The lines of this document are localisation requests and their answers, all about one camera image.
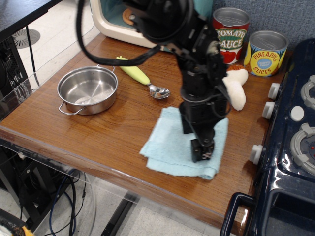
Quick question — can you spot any black cable under table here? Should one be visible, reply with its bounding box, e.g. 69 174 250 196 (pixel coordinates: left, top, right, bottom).
41 172 87 236

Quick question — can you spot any blue cable under table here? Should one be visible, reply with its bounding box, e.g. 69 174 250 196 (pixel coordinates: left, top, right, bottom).
48 174 77 236

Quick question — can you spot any black table leg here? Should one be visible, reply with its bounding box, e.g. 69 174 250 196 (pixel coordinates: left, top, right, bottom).
101 195 135 236

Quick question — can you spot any plush white mushroom toy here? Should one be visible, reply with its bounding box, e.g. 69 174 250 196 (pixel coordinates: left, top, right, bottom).
222 64 249 111

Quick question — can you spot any small stainless steel pot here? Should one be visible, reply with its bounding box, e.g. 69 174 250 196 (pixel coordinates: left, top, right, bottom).
57 65 118 116

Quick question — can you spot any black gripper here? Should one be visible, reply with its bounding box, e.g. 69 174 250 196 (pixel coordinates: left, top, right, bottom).
179 94 230 163

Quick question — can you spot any black robot cable sleeve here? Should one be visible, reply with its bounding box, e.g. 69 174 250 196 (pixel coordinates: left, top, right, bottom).
76 0 162 67

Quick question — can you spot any light blue towel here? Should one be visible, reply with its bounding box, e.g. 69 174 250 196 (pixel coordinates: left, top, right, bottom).
140 107 229 180

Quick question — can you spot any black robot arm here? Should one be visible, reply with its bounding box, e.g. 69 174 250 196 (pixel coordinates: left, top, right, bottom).
124 0 230 162

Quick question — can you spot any spoon with green handle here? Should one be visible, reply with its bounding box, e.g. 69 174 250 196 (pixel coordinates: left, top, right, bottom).
120 66 171 99

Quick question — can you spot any pineapple slices can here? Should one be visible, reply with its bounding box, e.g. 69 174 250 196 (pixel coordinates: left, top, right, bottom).
244 30 289 77

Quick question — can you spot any clear acrylic barrier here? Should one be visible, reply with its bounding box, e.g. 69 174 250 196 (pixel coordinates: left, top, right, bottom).
0 0 138 205

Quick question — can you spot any black desk left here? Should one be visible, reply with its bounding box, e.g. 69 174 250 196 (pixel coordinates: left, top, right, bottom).
0 0 61 42

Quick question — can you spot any toy microwave teal cream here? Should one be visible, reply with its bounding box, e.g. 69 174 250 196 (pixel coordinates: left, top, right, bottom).
90 0 218 54

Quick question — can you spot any dark blue toy stove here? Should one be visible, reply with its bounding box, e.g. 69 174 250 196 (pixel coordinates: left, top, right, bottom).
220 39 315 236

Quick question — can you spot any tomato sauce can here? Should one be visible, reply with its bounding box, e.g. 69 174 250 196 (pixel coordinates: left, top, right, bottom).
212 7 250 64

